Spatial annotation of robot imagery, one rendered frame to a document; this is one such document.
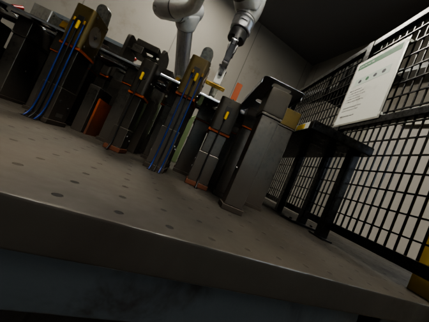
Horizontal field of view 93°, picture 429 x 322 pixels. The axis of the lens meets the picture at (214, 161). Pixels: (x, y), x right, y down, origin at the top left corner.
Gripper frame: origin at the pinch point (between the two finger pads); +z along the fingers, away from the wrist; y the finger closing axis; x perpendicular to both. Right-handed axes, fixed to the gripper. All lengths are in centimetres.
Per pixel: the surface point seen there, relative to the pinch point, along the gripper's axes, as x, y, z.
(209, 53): -5.0, 18.2, 2.2
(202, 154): 5.6, 22.9, 32.4
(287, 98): 17.0, 40.4, 14.4
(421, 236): 210, -72, 17
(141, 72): -20.6, 20.5, 17.5
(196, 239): 7, 63, 42
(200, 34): -65, -250, -153
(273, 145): 26.7, 16.5, 19.8
